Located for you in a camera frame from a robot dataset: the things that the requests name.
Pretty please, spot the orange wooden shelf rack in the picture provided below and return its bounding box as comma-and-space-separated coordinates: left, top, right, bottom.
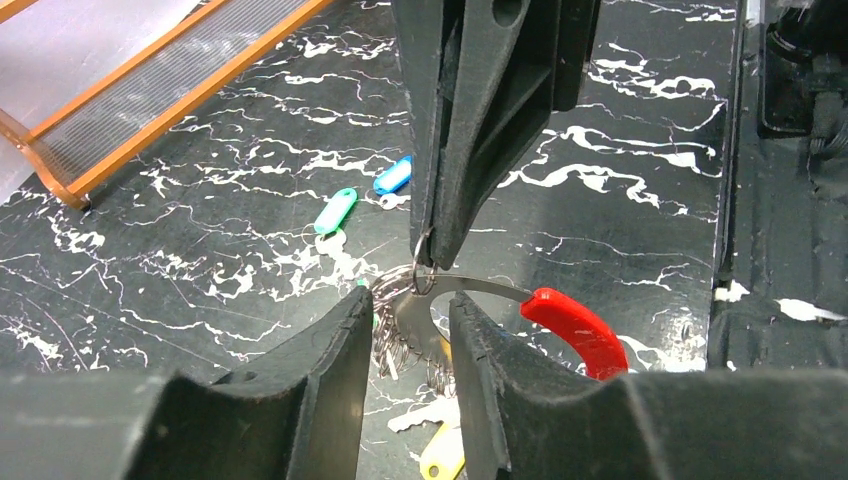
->
1, 0, 328, 210

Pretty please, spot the green key tag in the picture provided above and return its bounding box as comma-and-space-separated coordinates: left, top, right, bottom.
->
313, 187, 358, 235

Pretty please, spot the yellow key tag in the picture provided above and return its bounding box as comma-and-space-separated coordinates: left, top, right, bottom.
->
419, 424, 465, 480

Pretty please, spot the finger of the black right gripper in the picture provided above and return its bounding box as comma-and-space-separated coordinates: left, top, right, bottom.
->
454, 1, 601, 250
392, 1, 467, 262

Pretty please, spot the steel key organizer red handle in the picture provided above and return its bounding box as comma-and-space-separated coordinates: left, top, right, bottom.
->
367, 228, 631, 399

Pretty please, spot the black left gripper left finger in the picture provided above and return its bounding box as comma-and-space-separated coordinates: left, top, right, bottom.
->
1, 286, 373, 479

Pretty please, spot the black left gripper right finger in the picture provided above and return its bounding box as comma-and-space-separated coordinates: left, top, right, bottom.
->
449, 293, 847, 479

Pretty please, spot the blue key tag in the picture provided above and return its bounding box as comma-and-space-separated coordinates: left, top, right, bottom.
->
373, 155, 412, 196

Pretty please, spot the silver key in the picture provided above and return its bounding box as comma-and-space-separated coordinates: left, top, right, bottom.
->
387, 397, 460, 432

